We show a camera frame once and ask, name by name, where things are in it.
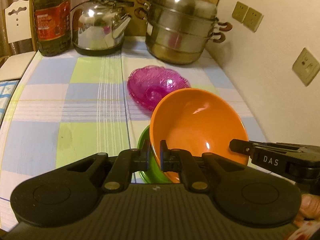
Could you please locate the large pink glass dish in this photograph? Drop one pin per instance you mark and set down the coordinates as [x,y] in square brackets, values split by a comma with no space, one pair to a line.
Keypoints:
[147,86]

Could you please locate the stainless steel kettle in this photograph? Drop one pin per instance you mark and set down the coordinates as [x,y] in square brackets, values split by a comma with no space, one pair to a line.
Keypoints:
[98,26]

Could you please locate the double wall socket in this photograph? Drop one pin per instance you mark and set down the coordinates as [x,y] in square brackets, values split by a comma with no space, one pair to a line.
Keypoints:
[248,16]

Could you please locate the single wall socket plate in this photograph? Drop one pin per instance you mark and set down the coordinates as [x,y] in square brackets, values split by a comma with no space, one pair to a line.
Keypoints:
[306,67]

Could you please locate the blue checked cloth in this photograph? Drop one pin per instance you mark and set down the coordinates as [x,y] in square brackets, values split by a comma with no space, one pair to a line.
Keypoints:
[10,94]

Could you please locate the large green plastic bowl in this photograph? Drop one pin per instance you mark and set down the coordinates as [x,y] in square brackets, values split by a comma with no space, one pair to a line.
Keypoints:
[153,175]

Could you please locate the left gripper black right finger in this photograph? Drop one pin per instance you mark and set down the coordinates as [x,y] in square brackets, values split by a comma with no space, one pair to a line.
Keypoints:
[182,162]

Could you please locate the plaid tablecloth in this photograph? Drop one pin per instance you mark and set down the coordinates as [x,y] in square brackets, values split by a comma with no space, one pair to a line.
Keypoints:
[66,108]

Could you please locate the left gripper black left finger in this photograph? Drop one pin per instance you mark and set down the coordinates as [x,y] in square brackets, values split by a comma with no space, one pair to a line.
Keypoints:
[124,165]

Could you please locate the white wooden chair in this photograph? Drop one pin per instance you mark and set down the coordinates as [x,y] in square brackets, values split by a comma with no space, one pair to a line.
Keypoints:
[18,26]

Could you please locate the right hand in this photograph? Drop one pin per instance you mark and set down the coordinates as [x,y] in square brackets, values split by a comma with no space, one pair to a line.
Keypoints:
[310,208]

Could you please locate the cooking oil bottle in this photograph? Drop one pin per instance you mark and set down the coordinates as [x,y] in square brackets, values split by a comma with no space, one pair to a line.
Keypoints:
[52,26]

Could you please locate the orange plastic bowl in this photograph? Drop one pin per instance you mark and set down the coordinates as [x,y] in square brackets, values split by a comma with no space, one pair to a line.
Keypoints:
[197,121]

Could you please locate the stainless steel steamer pot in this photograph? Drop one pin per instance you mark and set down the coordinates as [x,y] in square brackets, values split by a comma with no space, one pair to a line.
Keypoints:
[177,30]

